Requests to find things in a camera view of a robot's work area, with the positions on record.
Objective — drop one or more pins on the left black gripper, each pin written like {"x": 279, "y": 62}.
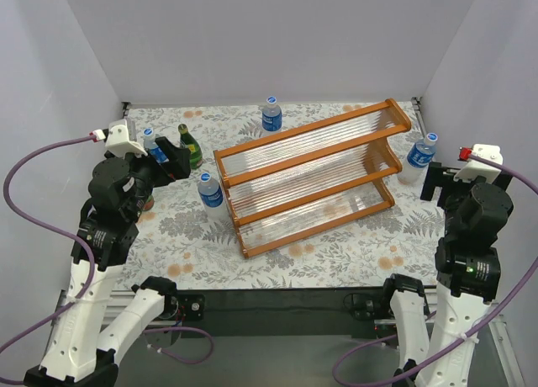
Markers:
{"x": 159, "y": 168}

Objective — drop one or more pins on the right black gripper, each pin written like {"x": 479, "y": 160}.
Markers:
{"x": 440, "y": 179}

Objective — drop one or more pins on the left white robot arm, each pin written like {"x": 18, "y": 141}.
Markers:
{"x": 82, "y": 352}

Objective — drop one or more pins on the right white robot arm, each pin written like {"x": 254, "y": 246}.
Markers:
{"x": 468, "y": 274}

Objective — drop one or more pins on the orange three-tier glass shelf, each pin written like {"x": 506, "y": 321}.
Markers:
{"x": 295, "y": 184}

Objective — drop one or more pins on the green glass bottle upright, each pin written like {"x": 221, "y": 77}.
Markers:
{"x": 187, "y": 140}

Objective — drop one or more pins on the green glass bottle left edge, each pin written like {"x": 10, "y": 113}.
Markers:
{"x": 149, "y": 203}

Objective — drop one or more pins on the floral patterned table mat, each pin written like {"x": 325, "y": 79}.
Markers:
{"x": 178, "y": 240}

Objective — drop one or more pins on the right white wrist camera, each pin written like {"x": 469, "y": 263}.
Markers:
{"x": 477, "y": 158}

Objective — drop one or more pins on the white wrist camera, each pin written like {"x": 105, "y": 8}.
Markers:
{"x": 122, "y": 139}
{"x": 477, "y": 158}

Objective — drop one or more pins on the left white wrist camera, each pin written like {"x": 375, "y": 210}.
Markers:
{"x": 122, "y": 139}

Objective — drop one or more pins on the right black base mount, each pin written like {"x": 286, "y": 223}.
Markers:
{"x": 362, "y": 306}

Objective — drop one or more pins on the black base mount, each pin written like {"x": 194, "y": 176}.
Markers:
{"x": 183, "y": 307}
{"x": 362, "y": 306}

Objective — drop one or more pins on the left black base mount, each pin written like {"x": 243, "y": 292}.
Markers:
{"x": 183, "y": 307}

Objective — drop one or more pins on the aluminium front frame rail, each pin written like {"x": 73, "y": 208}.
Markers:
{"x": 279, "y": 312}

